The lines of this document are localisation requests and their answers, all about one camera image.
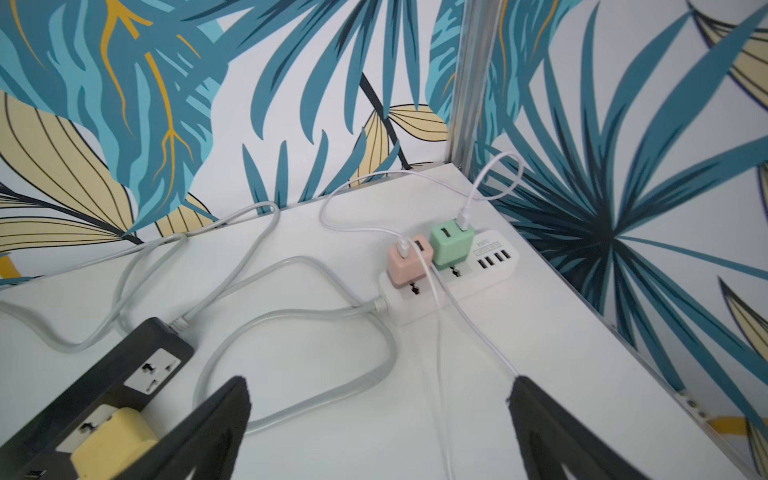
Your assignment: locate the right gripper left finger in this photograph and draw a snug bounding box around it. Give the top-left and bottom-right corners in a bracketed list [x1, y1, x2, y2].
[118, 376, 251, 480]

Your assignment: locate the white power strip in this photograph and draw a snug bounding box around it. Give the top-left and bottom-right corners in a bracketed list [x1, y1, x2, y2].
[378, 230, 520, 326]

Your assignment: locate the grey power strip cord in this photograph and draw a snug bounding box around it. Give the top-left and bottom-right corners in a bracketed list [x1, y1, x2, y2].
[193, 255, 398, 434]

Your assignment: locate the green charger plug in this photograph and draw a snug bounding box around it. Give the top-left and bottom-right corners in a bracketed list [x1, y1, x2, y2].
[429, 220, 475, 270]

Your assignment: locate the pink charger plug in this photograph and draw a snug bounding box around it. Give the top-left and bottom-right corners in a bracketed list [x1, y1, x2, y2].
[386, 234, 434, 288]

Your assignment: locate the yellow charger plug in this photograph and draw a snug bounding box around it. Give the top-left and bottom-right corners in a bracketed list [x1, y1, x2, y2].
[71, 407, 158, 480]

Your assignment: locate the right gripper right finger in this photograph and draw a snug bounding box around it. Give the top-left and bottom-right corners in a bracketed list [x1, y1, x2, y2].
[507, 376, 646, 479]

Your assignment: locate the white charging cable mint phone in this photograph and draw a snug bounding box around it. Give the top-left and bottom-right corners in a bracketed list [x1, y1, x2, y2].
[429, 150, 527, 378]

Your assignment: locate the grey black strip cord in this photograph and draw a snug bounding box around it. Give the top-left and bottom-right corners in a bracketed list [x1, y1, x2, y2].
[0, 200, 282, 354]

